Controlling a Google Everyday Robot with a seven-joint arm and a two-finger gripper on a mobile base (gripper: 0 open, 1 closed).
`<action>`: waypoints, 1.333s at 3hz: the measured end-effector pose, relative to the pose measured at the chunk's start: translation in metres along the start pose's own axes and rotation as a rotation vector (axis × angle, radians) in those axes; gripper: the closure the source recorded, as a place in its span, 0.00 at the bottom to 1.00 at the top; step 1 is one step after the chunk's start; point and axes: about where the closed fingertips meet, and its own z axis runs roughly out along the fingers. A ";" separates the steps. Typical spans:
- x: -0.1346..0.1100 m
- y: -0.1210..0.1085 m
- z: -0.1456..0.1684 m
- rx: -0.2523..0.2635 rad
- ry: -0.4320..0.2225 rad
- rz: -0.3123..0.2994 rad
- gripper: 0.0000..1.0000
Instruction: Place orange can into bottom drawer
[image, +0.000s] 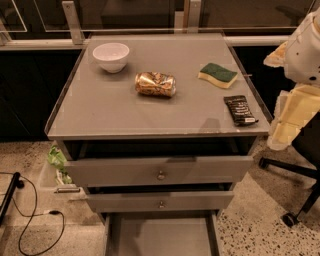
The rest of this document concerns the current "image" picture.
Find grey drawer cabinet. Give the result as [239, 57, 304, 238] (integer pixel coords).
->
[44, 32, 277, 256]

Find green plastic bag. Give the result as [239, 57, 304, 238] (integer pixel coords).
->
[47, 145, 72, 185]

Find grey top drawer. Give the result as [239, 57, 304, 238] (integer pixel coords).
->
[66, 137, 254, 187]

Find crushed orange soda can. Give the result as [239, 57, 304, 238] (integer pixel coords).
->
[135, 72, 176, 97]

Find metal railing bracket centre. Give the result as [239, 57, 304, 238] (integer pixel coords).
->
[185, 0, 202, 33]

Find clear plastic bin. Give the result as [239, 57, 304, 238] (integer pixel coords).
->
[36, 142, 86, 213]

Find black cable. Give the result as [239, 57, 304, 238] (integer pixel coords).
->
[0, 171, 66, 256]

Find black floor stand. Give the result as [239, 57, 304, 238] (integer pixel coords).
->
[0, 172, 24, 225]

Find metal railing bracket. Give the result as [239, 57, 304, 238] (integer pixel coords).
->
[185, 0, 202, 33]
[62, 0, 85, 45]

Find black snack packet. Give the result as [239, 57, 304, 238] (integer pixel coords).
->
[224, 95, 258, 126]

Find white ceramic bowl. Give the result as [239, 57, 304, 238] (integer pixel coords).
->
[92, 43, 130, 73]

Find grey drawer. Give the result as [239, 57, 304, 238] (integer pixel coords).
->
[104, 210, 223, 256]
[66, 137, 254, 187]
[87, 184, 234, 213]

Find grey middle drawer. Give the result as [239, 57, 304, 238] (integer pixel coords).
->
[87, 184, 234, 213]

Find green and yellow sponge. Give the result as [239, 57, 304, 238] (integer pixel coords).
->
[198, 63, 238, 89]

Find black office chair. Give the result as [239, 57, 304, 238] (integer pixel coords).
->
[259, 113, 320, 227]

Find grey bottom drawer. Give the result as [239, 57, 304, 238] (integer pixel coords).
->
[104, 210, 223, 256]

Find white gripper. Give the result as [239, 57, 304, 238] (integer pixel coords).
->
[263, 7, 320, 151]

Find metal railing bracket left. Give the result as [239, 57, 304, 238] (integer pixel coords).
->
[62, 0, 85, 45]

